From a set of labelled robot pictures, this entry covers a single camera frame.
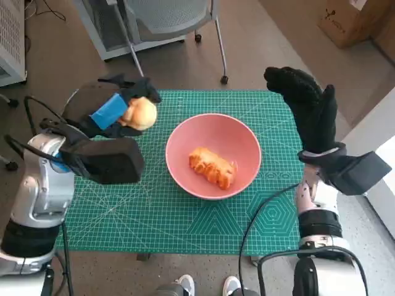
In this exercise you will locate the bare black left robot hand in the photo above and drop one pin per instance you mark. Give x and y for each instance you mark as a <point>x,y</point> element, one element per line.
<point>108,112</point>

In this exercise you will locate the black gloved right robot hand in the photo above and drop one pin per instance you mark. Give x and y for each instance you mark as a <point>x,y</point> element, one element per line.
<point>314,117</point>

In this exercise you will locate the round pale bread bun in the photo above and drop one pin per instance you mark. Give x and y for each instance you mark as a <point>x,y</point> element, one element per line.
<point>142,114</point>

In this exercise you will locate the pink bowl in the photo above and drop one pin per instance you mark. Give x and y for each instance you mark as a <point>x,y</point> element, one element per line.
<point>213,132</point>

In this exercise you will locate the orange ridged bread loaf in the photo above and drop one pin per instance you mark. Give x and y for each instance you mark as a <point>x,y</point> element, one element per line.
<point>213,168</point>

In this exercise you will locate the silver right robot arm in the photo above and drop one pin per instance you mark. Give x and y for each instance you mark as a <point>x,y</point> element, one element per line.
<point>321,222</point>

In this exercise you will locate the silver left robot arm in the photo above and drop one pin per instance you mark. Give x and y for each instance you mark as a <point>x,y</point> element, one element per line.
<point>43,191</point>

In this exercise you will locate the white mesh-sided cabinet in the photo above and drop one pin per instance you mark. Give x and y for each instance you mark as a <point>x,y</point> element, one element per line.
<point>95,31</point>

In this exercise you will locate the black chair caster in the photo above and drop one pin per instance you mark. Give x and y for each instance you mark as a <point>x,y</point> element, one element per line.
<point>10,165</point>
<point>11,103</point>

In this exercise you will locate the large plain cardboard box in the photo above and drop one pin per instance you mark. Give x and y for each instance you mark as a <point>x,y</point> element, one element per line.
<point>385,49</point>

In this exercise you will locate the small printed cardboard box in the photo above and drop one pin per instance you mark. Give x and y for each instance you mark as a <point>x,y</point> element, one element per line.
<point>348,21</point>

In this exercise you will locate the green cutting mat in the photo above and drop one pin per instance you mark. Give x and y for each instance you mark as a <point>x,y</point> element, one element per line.
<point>139,216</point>

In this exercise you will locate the grey mesh chair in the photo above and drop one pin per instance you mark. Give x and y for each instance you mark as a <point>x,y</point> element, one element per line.
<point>176,15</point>

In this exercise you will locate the white perforated metal cabinet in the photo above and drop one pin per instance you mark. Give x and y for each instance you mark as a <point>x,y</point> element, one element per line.
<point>10,37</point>

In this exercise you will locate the white shoe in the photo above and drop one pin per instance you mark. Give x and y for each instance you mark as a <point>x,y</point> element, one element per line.
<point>186,285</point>
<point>231,285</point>

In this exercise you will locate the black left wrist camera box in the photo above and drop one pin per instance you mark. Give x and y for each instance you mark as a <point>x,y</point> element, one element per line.
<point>111,163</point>

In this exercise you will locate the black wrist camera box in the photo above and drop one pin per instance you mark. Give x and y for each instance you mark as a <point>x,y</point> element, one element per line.
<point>111,163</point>
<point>358,175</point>

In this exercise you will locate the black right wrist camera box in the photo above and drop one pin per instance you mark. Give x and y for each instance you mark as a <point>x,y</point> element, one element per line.
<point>358,175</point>

